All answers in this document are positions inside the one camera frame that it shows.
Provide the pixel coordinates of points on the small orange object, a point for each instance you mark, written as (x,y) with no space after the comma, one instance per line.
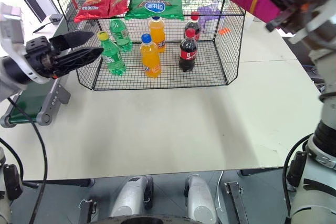
(224,31)

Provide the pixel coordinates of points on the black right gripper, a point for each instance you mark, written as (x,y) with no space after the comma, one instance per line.
(298,9)

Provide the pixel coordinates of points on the silver rounded robot leg cover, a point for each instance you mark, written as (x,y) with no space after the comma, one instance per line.
(199,197)
(131,195)

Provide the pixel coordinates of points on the small black device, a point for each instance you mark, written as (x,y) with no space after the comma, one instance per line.
(55,19)

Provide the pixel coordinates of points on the green soda bottle yellow cap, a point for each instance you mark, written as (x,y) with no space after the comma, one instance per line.
(113,58)

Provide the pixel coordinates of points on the green chip bag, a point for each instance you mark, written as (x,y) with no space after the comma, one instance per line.
(155,1)

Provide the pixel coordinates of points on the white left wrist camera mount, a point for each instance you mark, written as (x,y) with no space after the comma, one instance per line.
(11,28)

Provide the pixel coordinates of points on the cola bottle red cap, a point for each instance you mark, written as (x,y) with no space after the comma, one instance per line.
(188,53)
(193,26)

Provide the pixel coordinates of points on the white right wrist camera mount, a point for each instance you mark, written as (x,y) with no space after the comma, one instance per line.
(319,23)

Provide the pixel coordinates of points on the orange soda bottle blue cap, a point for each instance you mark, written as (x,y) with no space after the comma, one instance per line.
(150,61)
(157,32)

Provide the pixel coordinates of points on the purple plastic stool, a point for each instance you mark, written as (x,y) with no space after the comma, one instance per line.
(210,14)

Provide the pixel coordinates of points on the green belt conveyor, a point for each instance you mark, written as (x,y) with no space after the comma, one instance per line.
(29,103)

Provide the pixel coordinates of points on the black metal table bracket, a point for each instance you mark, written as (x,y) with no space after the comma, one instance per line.
(237,203)
(86,211)

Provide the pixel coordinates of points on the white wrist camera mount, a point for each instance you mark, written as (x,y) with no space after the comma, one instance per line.
(319,23)
(11,28)

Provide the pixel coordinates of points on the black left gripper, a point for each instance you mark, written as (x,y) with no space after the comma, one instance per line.
(43,56)

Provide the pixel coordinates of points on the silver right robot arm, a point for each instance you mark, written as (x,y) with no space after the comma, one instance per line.
(328,113)

